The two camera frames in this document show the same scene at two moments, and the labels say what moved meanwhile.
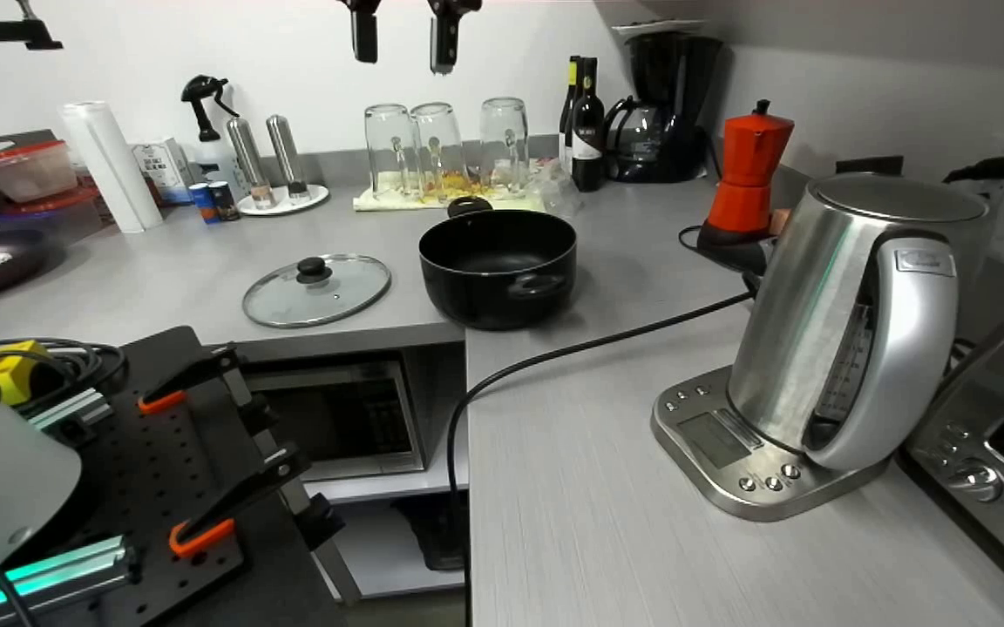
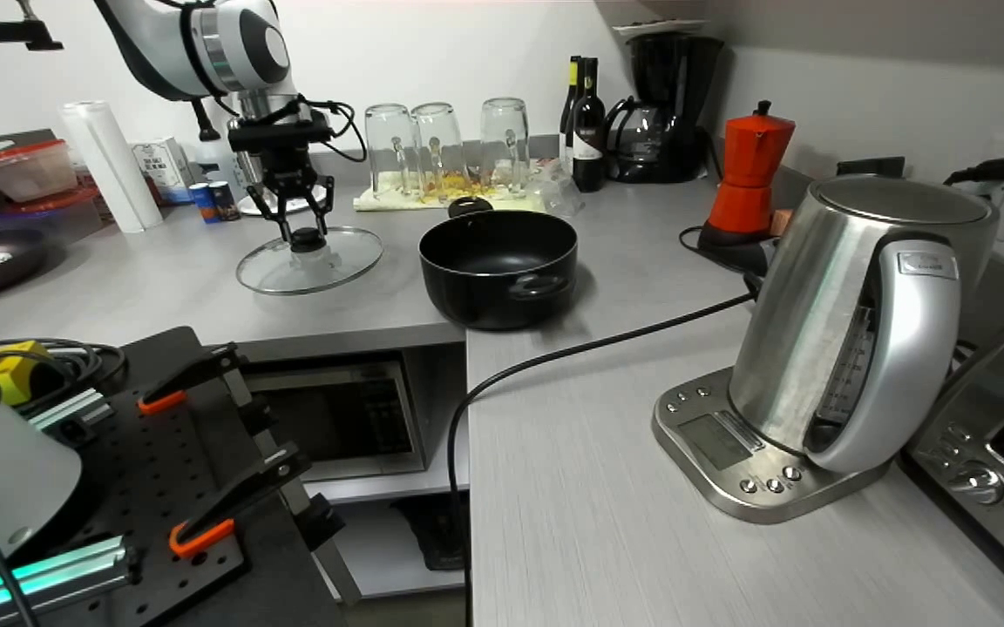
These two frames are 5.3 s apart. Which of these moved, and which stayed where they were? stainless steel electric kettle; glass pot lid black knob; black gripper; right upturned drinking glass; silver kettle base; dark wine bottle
Moved: black gripper; glass pot lid black knob
Stayed: dark wine bottle; right upturned drinking glass; stainless steel electric kettle; silver kettle base
